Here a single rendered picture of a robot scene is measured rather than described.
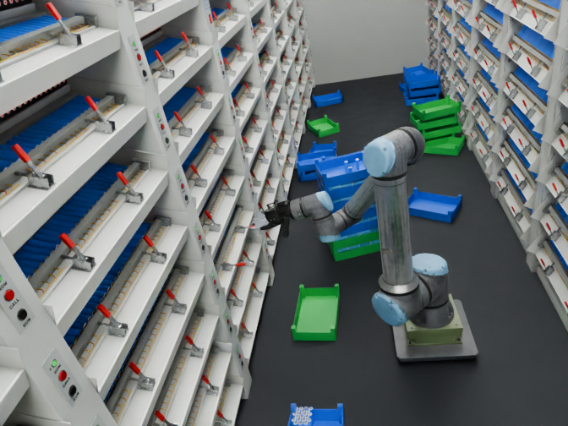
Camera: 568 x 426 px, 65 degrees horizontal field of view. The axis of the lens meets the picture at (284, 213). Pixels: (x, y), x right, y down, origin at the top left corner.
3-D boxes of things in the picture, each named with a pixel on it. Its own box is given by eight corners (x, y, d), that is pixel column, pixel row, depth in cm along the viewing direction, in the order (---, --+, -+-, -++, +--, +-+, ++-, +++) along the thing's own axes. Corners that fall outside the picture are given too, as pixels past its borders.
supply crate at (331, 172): (368, 159, 248) (367, 145, 244) (380, 174, 231) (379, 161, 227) (315, 172, 247) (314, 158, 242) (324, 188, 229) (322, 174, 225)
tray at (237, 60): (253, 61, 251) (255, 35, 243) (228, 96, 201) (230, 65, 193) (217, 56, 252) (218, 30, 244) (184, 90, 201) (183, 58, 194)
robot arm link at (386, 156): (430, 313, 176) (422, 130, 143) (401, 337, 168) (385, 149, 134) (399, 297, 188) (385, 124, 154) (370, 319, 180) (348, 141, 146)
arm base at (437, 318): (443, 295, 200) (442, 276, 195) (461, 323, 183) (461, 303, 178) (401, 303, 200) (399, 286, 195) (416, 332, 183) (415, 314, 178)
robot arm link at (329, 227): (348, 234, 196) (340, 208, 193) (330, 246, 190) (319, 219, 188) (335, 233, 204) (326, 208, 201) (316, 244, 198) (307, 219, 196)
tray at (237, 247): (253, 218, 224) (254, 202, 218) (224, 305, 173) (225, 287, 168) (213, 212, 224) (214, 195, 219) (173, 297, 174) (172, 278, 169)
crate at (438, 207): (461, 205, 278) (461, 194, 274) (450, 223, 266) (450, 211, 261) (415, 197, 296) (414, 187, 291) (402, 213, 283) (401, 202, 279)
